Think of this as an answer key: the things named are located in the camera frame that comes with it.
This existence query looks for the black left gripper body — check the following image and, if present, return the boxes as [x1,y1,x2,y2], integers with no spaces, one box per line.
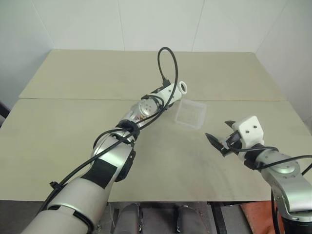
[167,96,183,110]

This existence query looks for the dark rounded shape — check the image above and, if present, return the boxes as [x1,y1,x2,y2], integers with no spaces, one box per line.
[174,205,204,234]
[114,204,143,234]

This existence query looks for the clear plastic square container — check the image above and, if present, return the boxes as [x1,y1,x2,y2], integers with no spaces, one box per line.
[174,98,208,130]

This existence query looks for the black table frame bar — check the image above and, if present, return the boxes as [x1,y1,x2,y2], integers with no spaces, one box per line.
[209,201,235,234]

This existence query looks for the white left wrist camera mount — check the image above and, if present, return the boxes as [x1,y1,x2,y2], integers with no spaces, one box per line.
[152,83,183,108]

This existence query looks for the dark object at table side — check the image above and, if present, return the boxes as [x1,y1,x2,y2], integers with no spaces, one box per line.
[0,100,11,128]

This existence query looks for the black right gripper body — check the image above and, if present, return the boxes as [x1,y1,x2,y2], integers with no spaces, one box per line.
[224,130,245,157]

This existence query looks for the orange-red sheet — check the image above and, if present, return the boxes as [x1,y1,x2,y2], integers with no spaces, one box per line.
[239,201,289,234]

